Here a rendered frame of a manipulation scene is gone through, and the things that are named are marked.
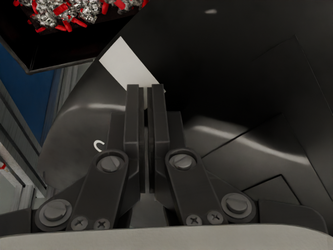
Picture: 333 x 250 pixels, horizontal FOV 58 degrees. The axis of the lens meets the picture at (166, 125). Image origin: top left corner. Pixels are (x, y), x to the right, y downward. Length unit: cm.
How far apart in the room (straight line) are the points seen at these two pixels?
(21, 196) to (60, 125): 47
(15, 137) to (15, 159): 4
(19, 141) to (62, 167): 37
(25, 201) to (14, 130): 15
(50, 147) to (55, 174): 2
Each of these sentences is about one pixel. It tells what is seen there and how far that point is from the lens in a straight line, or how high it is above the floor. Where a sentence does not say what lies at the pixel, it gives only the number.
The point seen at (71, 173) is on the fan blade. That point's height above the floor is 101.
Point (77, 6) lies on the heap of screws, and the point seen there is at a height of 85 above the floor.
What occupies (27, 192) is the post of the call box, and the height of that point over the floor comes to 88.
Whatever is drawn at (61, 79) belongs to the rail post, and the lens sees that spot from 83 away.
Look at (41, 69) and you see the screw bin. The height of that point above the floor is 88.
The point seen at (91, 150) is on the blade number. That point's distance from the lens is 18.
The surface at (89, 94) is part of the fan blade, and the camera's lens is 16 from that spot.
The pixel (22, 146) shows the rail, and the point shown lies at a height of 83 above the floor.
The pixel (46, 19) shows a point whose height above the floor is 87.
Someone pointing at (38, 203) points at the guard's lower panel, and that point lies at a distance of 110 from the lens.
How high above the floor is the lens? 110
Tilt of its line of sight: 34 degrees down
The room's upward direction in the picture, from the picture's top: 176 degrees clockwise
